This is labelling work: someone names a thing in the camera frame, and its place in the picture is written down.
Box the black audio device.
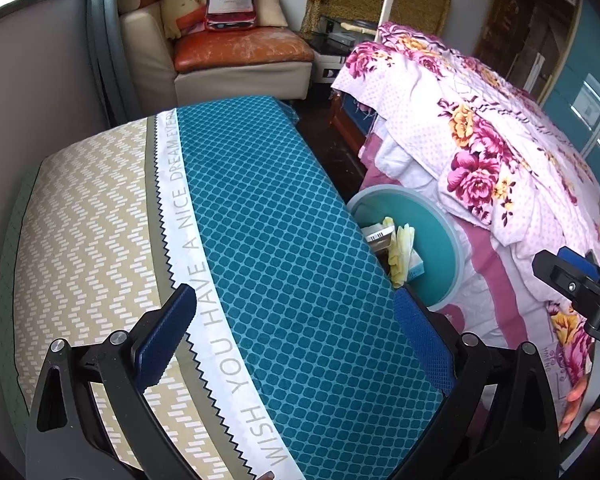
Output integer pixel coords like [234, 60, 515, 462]
[312, 15, 379, 56]

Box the floral quilt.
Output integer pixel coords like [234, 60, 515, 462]
[330, 21, 600, 248]

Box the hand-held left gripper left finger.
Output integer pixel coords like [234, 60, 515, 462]
[26, 284, 197, 480]

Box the white pole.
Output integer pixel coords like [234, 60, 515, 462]
[376, 0, 402, 44]

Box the beige pillow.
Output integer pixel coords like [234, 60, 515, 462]
[252, 0, 289, 28]

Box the wooden bed frame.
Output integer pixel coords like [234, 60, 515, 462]
[330, 90, 377, 162]

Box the white blue paper packet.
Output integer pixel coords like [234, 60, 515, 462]
[361, 222, 399, 256]

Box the pink white bed sheet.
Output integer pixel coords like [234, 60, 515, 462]
[357, 130, 600, 461]

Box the dark wooden cabinet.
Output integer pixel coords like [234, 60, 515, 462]
[472, 0, 587, 107]

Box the beige armchair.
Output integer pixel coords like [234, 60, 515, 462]
[117, 0, 315, 108]

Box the grey blue curtain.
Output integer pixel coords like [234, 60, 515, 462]
[87, 0, 142, 126]

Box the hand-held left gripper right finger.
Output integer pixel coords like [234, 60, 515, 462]
[393, 286, 561, 480]

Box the teal round bin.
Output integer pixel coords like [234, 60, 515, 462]
[346, 185, 465, 311]

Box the yellow plush pillow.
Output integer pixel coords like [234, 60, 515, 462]
[161, 0, 213, 41]

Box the person's right hand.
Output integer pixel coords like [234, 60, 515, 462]
[557, 374, 600, 439]

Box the teal wardrobe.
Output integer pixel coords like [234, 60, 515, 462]
[540, 0, 600, 162]

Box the white low cabinet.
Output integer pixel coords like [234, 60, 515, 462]
[312, 52, 352, 86]

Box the yellow cloth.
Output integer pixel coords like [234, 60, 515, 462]
[381, 216, 417, 282]

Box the teal and beige tablecloth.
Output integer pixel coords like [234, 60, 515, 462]
[10, 96, 446, 480]

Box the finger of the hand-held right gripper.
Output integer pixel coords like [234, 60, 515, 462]
[532, 246, 600, 322]

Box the orange seat cushion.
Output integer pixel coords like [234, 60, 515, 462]
[174, 30, 315, 73]

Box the light blue milk carton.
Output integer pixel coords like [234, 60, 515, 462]
[405, 250, 427, 279]

